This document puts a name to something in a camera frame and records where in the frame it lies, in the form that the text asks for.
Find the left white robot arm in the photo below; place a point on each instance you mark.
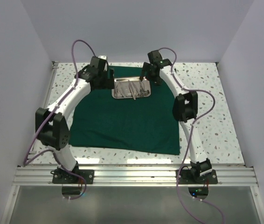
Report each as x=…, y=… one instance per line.
x=51, y=122

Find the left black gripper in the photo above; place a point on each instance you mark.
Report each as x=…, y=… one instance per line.
x=109, y=83

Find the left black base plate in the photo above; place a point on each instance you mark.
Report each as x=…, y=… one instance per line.
x=62, y=177

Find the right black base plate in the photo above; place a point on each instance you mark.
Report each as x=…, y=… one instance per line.
x=183, y=177

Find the steel forceps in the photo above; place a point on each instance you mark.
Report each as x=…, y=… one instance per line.
x=131, y=90

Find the aluminium mounting rail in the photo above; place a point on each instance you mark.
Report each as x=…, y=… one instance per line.
x=138, y=175

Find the dark green surgical cloth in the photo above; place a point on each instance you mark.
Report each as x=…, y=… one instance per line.
x=144, y=125

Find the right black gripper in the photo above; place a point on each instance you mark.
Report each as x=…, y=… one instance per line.
x=146, y=67

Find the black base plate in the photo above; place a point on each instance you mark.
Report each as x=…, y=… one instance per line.
x=62, y=177
x=183, y=177

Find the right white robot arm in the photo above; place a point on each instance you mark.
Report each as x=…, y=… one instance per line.
x=185, y=111

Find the steel scissors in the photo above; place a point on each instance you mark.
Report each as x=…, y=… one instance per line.
x=140, y=89

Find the steel instrument tray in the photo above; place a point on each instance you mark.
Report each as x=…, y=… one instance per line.
x=121, y=88

